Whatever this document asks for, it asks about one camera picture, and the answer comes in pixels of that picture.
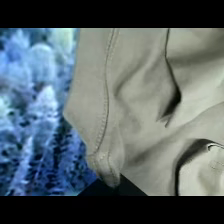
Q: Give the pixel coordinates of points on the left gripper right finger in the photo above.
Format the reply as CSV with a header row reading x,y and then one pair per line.
x,y
128,188

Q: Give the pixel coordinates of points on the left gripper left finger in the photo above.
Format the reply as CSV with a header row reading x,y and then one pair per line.
x,y
98,190

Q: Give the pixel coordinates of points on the beige shirt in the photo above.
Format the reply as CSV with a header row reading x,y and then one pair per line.
x,y
140,110

